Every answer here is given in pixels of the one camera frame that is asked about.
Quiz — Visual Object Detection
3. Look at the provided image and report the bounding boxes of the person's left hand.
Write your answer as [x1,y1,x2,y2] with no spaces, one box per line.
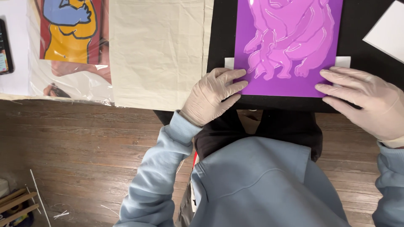
[179,67,249,128]

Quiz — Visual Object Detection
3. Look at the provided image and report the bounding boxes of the person's right hand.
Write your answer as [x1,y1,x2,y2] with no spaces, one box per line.
[315,66,404,141]

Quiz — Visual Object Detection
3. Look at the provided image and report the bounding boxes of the purple stencil sheet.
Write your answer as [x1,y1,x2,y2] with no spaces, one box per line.
[233,0,344,98]

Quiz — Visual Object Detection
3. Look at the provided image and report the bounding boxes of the person's black trousers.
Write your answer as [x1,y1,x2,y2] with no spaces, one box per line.
[154,109,323,163]

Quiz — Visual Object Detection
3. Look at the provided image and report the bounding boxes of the black mat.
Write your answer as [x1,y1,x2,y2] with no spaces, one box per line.
[207,0,404,113]

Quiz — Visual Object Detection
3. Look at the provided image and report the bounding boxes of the beige canvas cloth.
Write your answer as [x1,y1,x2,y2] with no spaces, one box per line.
[109,0,215,111]

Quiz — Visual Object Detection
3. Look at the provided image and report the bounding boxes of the white paper sheet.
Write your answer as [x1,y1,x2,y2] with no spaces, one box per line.
[362,0,404,63]

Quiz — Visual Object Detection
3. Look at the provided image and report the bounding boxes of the person's light blue sweatshirt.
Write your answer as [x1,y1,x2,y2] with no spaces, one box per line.
[175,136,352,227]

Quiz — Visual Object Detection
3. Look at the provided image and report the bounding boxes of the clear plastic sleeve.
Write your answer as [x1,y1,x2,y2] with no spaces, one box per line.
[27,0,115,106]

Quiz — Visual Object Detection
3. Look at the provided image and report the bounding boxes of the colourful art print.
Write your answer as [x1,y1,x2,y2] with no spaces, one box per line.
[39,0,103,65]

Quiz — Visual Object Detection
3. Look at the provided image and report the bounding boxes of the white thin rod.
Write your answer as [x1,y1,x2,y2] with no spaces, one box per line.
[30,169,52,227]

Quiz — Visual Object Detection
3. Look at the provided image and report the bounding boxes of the black phone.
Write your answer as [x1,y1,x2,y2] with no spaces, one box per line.
[0,19,15,75]

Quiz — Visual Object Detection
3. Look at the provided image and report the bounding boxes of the wooden frame pieces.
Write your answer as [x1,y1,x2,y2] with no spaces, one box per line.
[0,188,40,226]

